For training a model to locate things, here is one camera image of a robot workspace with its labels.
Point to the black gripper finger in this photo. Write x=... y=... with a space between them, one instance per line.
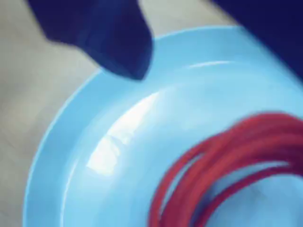
x=272 y=19
x=94 y=23

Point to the light blue plate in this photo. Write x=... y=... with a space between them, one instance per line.
x=189 y=94

